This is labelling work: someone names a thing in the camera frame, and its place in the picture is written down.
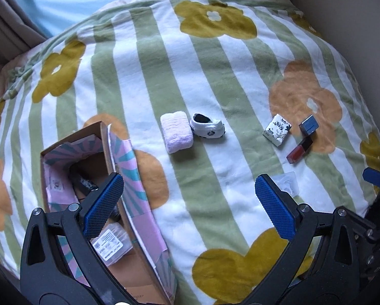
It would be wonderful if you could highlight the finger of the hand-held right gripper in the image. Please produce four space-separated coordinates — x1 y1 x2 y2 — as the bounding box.
362 167 380 192

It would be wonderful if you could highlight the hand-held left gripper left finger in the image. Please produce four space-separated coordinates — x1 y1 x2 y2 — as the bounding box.
20 172 127 305

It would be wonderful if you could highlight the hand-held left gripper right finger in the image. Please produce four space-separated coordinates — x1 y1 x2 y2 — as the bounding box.
255 174 376 305

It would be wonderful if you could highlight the clear floss pick box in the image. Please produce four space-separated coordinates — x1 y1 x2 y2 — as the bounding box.
274 172 298 196

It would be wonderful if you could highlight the cardboard box with patterned lining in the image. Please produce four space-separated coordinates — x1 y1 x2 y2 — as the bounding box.
40 121 178 305

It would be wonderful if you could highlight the clear cotton swab box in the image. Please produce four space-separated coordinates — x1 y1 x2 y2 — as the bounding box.
91 222 133 264

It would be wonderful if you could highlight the red lipstick tube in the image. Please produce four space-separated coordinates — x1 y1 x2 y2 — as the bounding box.
286 136 314 165

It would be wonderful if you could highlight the white tissue pack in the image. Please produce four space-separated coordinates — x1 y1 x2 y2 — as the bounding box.
262 114 292 147

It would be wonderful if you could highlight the small blue box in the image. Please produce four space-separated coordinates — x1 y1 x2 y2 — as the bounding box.
299 114 317 135

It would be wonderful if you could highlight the white printed sock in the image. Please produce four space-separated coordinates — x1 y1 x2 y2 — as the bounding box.
190 113 226 139

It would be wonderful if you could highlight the pink towel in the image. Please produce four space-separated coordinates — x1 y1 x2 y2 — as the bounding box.
160 111 193 154

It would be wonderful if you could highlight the black plastic bag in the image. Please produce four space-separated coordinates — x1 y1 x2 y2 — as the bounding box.
70 168 98 195

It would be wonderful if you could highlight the striped floral blanket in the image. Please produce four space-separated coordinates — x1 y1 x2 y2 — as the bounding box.
0 0 380 305

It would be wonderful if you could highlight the beige bed headboard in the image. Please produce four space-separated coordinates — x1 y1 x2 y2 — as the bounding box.
292 0 380 153

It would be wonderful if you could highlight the beige curtain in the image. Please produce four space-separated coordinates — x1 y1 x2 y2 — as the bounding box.
0 0 47 67

